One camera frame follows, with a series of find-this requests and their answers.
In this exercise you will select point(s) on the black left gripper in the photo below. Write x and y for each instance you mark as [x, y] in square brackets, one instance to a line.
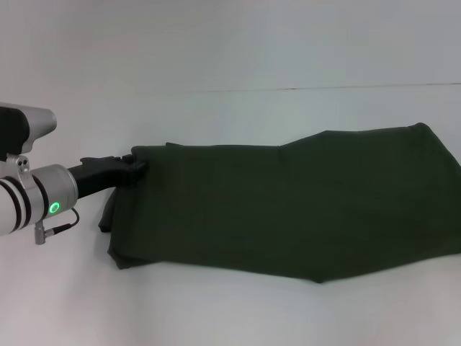
[104, 173]

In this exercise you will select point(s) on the dark green t-shirt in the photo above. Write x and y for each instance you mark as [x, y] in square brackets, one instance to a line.
[288, 209]

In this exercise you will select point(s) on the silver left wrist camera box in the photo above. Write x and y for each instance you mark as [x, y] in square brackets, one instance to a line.
[25, 126]

